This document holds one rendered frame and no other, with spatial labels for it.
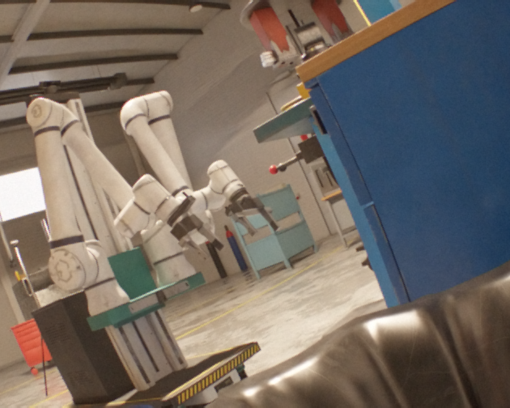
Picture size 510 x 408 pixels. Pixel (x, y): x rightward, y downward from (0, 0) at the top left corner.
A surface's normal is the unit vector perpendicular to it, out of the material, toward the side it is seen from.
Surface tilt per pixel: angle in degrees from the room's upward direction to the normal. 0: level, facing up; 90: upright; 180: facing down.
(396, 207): 90
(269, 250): 90
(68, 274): 101
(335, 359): 50
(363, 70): 90
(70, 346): 90
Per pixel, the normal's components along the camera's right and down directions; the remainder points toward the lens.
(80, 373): -0.50, 0.15
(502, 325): -0.51, -0.52
